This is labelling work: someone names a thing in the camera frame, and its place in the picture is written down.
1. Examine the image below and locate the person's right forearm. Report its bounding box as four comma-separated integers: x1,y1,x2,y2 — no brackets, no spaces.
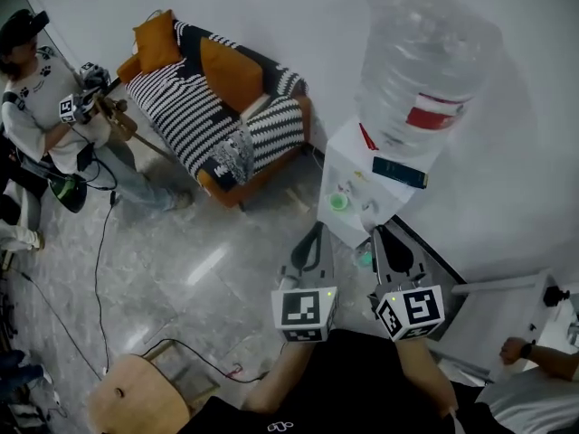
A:
395,335,460,420

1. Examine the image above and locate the black floor cable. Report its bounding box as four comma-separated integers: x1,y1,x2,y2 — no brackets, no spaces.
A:
93,191,119,375
13,268,103,380

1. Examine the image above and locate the round wooden table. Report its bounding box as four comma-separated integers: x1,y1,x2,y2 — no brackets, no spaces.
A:
85,339,221,434

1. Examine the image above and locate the black desk device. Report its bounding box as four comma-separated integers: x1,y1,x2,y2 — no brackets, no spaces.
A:
543,284,572,308

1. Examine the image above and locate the white desk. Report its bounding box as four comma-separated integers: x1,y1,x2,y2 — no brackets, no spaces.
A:
436,268,579,386

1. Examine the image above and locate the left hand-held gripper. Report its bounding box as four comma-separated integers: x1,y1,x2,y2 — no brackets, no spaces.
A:
270,221,340,344

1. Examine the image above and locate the black white striped blanket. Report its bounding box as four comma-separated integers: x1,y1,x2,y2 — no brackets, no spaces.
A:
125,19,309,185

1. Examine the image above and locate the wooden floor piece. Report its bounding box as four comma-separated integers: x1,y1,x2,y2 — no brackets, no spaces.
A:
286,187,311,214

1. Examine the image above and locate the person's black shirt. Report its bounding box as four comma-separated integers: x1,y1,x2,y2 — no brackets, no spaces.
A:
176,327,517,434

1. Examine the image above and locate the person's left forearm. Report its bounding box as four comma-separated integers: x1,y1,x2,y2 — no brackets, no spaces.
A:
239,339,318,418

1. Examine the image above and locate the patterned grey cloth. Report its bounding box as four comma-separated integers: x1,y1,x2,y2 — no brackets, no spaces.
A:
212,131,255,185

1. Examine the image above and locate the black cable with adapter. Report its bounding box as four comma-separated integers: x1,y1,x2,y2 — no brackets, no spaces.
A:
141,337,269,384

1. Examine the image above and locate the orange sofa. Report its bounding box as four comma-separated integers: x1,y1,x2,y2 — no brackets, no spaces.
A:
116,9,314,210

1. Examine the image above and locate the clear water jug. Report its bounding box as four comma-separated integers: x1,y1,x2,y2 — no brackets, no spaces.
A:
352,0,505,160

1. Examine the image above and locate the small wooden side table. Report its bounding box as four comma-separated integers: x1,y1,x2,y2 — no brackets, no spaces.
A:
91,97,174,163

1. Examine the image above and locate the white water dispenser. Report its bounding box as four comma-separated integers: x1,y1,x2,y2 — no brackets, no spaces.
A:
316,118,447,250

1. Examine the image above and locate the orange cushion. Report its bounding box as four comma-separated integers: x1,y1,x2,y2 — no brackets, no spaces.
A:
199,37,265,109
132,9,183,74

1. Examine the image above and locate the red plastic handle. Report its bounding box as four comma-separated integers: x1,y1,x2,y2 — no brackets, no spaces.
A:
358,121,379,151

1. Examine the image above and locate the black white striped cushion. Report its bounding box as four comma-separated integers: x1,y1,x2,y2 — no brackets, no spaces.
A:
245,96,305,174

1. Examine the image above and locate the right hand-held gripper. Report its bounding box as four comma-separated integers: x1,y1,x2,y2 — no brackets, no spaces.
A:
366,224,447,344

